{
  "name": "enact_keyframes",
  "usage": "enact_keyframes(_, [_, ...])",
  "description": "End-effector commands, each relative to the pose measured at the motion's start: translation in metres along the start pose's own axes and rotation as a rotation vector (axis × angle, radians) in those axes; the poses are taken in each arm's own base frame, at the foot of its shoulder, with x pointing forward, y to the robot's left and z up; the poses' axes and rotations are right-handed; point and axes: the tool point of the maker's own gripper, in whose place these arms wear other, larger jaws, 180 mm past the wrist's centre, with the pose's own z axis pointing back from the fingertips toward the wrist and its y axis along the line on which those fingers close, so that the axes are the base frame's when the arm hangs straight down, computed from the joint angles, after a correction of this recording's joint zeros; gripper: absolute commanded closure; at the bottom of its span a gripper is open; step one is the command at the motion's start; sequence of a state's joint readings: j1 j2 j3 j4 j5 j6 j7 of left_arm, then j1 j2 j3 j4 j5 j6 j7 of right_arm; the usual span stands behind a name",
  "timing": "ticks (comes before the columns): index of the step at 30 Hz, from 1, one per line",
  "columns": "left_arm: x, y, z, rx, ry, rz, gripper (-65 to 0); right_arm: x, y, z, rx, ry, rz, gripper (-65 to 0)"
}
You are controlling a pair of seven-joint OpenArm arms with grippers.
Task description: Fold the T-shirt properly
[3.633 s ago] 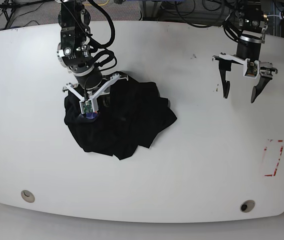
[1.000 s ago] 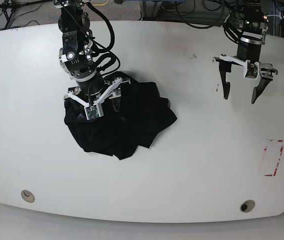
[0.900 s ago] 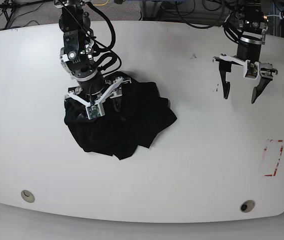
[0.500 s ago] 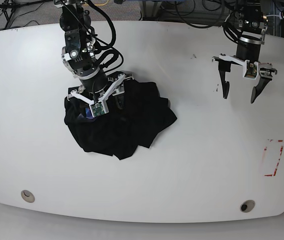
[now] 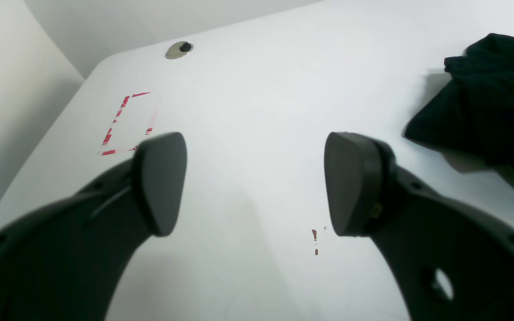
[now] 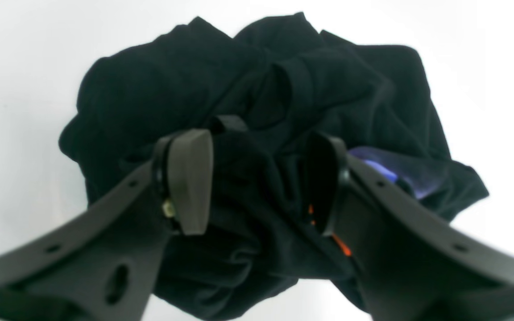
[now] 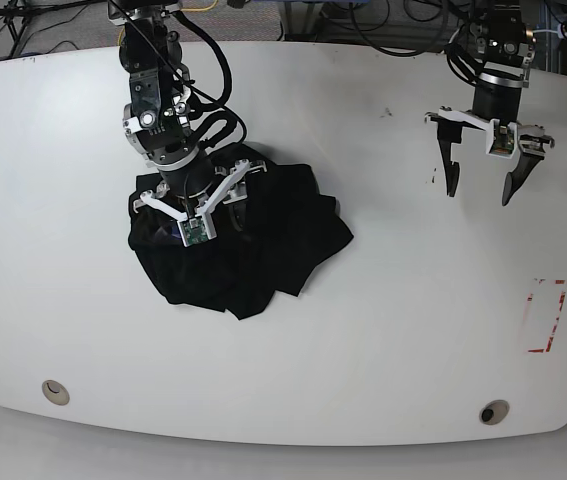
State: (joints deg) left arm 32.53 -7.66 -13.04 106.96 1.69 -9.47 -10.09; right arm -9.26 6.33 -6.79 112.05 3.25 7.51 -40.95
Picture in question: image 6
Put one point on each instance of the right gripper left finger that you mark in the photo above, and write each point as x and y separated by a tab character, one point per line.
102	265

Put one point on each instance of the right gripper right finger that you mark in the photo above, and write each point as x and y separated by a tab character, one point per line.
410	265

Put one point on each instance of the black T-shirt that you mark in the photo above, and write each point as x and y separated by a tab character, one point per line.
284	79

